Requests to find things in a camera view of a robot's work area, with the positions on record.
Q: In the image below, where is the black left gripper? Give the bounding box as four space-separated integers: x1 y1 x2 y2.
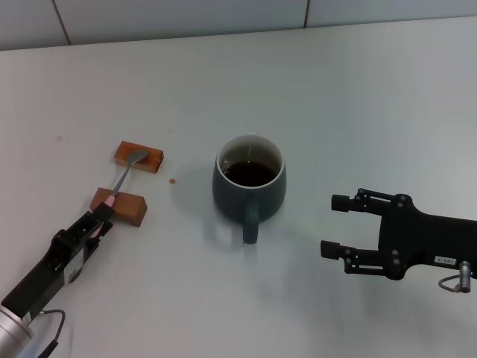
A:
1 202 115 321

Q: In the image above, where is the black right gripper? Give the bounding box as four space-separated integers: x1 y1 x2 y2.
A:
320 188 477 281

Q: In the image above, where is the pink handled metal spoon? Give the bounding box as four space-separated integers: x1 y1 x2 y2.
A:
91 148 149 238

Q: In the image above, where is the grey ceramic coffee cup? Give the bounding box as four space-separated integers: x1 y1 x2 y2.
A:
212 133 288 245

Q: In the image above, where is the matte brown wooden block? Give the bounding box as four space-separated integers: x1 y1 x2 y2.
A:
89 186 148 227

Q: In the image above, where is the glossy orange wooden block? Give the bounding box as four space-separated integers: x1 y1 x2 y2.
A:
113 140 165 175

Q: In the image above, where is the grey left gripper cable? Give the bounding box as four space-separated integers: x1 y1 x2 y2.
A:
35 308 68 358

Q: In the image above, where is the grey right gripper cable plug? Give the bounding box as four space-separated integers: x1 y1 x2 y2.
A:
437 261 473 294

